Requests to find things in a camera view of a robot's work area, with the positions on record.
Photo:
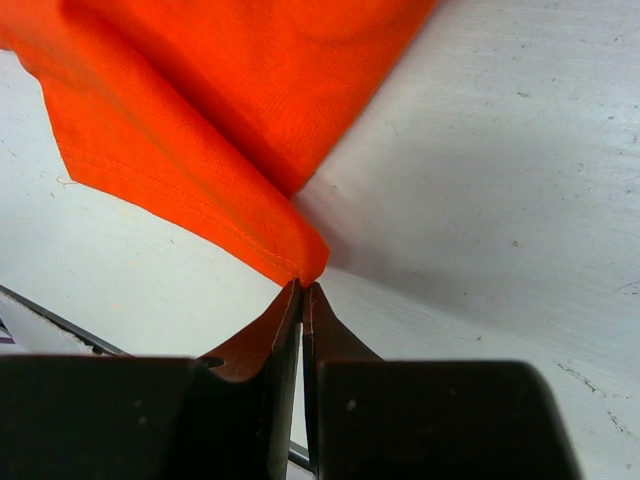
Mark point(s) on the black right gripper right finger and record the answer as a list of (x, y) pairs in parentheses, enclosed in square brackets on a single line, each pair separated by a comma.
[(325, 338)]

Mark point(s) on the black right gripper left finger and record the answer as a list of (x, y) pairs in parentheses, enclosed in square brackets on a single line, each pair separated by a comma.
[(253, 376)]

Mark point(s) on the orange t shirt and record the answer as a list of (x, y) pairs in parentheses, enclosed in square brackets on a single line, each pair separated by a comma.
[(211, 114)]

